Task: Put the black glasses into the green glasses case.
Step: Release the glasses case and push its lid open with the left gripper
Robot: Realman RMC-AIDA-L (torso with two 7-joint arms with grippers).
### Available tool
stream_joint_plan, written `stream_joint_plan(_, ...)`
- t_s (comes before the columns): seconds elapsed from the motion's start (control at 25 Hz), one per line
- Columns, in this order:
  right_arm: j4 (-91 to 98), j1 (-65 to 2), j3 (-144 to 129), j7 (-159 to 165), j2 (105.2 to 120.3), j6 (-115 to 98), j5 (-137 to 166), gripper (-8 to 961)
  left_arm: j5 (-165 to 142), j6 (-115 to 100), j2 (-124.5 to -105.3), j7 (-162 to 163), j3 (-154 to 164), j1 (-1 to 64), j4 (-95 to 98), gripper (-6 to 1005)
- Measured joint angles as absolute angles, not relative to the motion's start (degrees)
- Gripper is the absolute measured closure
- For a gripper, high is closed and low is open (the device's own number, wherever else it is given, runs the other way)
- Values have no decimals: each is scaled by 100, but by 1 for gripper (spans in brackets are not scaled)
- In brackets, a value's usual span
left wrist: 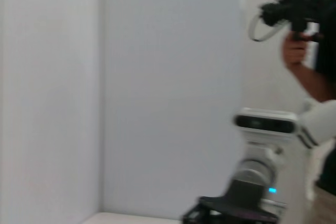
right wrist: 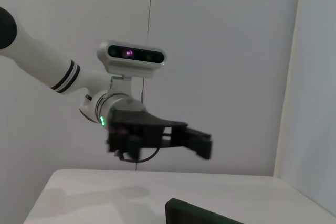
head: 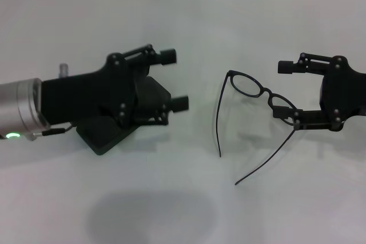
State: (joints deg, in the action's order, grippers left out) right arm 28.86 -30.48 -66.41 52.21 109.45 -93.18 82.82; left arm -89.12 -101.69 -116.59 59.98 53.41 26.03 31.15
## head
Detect black glasses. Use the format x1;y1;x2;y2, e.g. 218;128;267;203
216;69;300;186

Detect black cable with silver plug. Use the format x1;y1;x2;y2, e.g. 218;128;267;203
27;123;76;142

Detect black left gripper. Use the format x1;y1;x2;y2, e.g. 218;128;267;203
41;43;178;127

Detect green glasses case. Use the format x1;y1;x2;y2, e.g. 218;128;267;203
75;75;173;158

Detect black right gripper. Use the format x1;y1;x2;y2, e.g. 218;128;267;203
272;51;366;133

